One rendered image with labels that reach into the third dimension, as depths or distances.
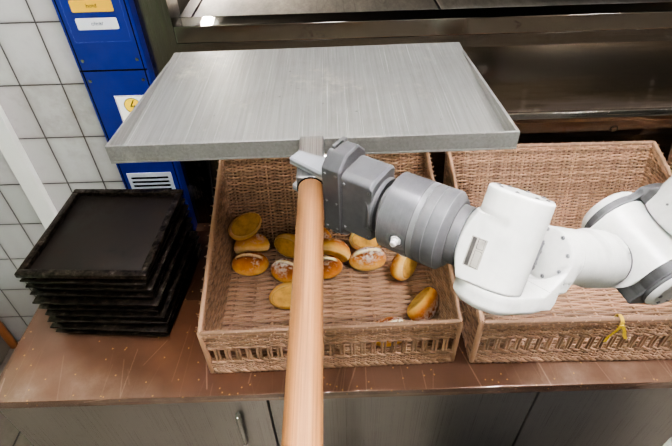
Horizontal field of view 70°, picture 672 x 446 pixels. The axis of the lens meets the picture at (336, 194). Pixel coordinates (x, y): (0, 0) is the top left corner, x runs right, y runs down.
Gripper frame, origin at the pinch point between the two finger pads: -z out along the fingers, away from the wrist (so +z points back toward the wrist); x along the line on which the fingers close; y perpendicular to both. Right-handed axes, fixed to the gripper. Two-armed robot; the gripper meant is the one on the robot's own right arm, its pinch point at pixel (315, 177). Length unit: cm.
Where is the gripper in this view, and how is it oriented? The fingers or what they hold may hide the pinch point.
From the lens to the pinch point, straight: 58.7
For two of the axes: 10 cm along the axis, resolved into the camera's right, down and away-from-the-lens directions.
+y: -5.6, 5.4, -6.3
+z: 8.3, 3.4, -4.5
